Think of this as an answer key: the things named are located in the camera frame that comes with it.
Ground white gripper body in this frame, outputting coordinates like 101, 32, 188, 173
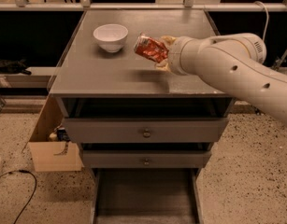
168, 36, 204, 76

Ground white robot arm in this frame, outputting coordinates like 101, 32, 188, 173
156, 34, 287, 127

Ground grey drawer cabinet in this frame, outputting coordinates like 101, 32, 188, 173
47, 8, 246, 224

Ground grey top drawer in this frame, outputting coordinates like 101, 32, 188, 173
62, 118, 228, 143

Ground grey middle drawer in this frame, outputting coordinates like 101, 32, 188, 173
82, 150, 211, 168

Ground grey open bottom drawer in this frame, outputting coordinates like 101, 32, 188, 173
90, 169, 204, 224

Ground white ceramic bowl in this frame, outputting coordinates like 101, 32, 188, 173
93, 24, 128, 53

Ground items inside cardboard box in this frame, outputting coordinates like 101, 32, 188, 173
49, 126, 70, 142

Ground cardboard box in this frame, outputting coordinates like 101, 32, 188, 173
28, 97, 83, 172

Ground black object on shelf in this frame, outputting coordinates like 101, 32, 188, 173
0, 59, 32, 76

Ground white hanging cable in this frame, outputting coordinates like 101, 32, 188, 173
253, 1, 270, 42

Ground metal rail frame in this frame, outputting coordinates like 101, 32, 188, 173
0, 0, 287, 11

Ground black floor cable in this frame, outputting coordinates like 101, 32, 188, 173
0, 169, 38, 224

